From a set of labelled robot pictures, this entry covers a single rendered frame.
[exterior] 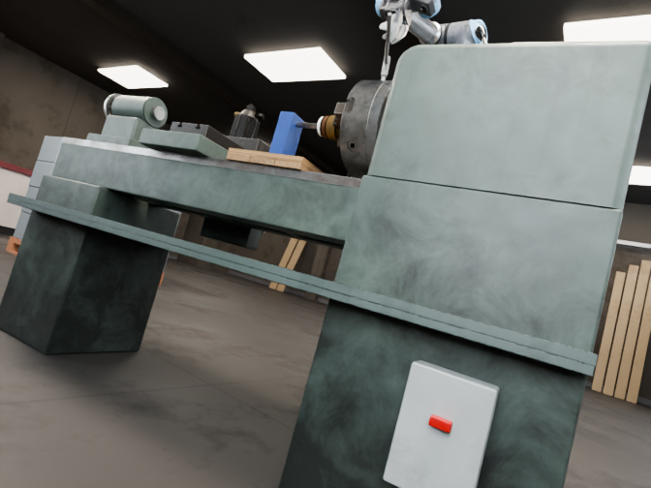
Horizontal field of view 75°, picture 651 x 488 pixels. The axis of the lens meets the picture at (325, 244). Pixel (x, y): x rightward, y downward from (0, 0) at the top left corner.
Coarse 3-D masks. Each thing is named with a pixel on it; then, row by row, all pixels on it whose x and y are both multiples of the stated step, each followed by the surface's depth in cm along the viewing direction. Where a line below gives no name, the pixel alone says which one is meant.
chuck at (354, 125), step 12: (360, 84) 132; (372, 84) 130; (348, 96) 130; (360, 96) 128; (372, 96) 127; (360, 108) 127; (348, 120) 128; (360, 120) 126; (348, 132) 129; (360, 132) 127; (360, 144) 128; (348, 156) 133; (360, 156) 131; (348, 168) 138; (360, 168) 135
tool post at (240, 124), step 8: (240, 120) 174; (248, 120) 173; (256, 120) 176; (232, 128) 174; (240, 128) 172; (248, 128) 172; (256, 128) 176; (232, 136) 173; (240, 136) 171; (248, 136) 173; (256, 136) 177
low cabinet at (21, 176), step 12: (0, 168) 544; (12, 168) 551; (24, 168) 562; (0, 180) 547; (12, 180) 557; (24, 180) 568; (0, 192) 549; (12, 192) 559; (24, 192) 571; (0, 204) 551; (12, 204) 562; (0, 216) 553; (12, 216) 564; (0, 228) 558; (12, 228) 566
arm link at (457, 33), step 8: (448, 24) 173; (456, 24) 170; (464, 24) 168; (472, 24) 166; (480, 24) 165; (448, 32) 171; (456, 32) 169; (464, 32) 167; (472, 32) 165; (448, 40) 172; (456, 40) 170; (464, 40) 168; (472, 40) 166
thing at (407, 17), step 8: (384, 0) 128; (392, 0) 126; (400, 0) 125; (408, 0) 125; (384, 8) 126; (392, 8) 126; (408, 8) 126; (384, 16) 128; (408, 16) 127; (408, 24) 128
